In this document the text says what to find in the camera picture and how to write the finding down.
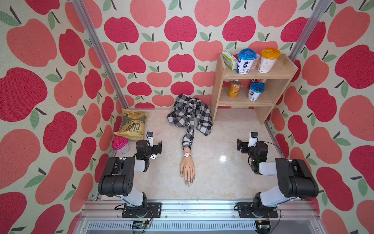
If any rose gold wrist watch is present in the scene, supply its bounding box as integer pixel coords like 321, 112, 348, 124
183, 153, 192, 158

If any mannequin hand and forearm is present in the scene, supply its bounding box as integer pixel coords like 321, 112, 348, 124
180, 147, 195, 186

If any black white plaid shirt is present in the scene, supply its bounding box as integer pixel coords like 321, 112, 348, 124
167, 95, 213, 148

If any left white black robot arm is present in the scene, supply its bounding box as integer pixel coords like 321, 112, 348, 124
98, 139, 162, 216

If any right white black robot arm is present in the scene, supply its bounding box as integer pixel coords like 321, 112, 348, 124
236, 139, 319, 217

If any pink lid drink cup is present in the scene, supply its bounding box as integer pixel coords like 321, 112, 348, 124
112, 136, 130, 154

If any yellow green chips bag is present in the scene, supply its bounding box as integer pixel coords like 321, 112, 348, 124
114, 109, 149, 141

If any wooden two-tier shelf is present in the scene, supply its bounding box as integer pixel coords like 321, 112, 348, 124
210, 53, 299, 125

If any blue lid yogurt cup lower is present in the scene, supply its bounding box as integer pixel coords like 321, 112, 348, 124
248, 82, 265, 102

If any blue lid yogurt cup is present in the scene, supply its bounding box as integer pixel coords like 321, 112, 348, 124
236, 49, 257, 75
248, 82, 265, 102

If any orange soda can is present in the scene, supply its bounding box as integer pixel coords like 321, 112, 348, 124
228, 80, 241, 98

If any right controller board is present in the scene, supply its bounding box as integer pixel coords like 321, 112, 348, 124
255, 220, 271, 234

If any controller board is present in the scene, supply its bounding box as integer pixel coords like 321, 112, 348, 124
132, 221, 150, 229
255, 220, 271, 234

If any left controller board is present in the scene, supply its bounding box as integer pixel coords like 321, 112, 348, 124
132, 221, 150, 229

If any blue lid yogurt cup top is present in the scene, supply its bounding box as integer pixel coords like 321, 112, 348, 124
236, 49, 257, 75

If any green white carton box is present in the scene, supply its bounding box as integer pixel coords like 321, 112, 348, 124
222, 51, 238, 70

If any orange lid white cup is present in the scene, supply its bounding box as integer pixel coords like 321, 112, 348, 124
258, 47, 281, 73

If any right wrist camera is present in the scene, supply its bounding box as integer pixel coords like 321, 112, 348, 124
248, 132, 259, 147

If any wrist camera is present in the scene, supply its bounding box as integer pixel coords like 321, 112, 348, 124
146, 131, 154, 147
248, 132, 259, 147

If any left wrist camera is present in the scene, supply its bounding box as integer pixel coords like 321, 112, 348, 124
146, 131, 154, 147

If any left aluminium corner post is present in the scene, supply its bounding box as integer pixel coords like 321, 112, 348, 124
72, 0, 129, 109

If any aluminium corner post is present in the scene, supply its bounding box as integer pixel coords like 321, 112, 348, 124
72, 0, 129, 109
288, 0, 333, 62

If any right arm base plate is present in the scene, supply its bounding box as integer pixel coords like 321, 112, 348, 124
233, 202, 279, 219

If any right aluminium corner post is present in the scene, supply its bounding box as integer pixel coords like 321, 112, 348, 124
288, 0, 333, 62

